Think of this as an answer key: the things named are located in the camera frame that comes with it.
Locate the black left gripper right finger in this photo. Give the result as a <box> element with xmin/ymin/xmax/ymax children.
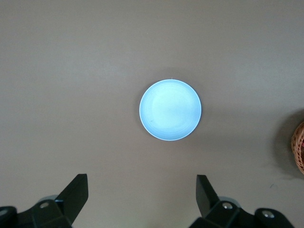
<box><xmin>189</xmin><ymin>175</ymin><xmax>256</xmax><ymax>228</ymax></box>

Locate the brown wicker basket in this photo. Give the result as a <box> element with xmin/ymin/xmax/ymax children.
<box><xmin>291</xmin><ymin>121</ymin><xmax>304</xmax><ymax>175</ymax></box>

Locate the light blue round plate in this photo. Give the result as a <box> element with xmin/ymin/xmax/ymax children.
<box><xmin>139</xmin><ymin>80</ymin><xmax>203</xmax><ymax>142</ymax></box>

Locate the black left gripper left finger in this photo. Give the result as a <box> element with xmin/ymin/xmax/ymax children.
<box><xmin>17</xmin><ymin>174</ymin><xmax>89</xmax><ymax>228</ymax></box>

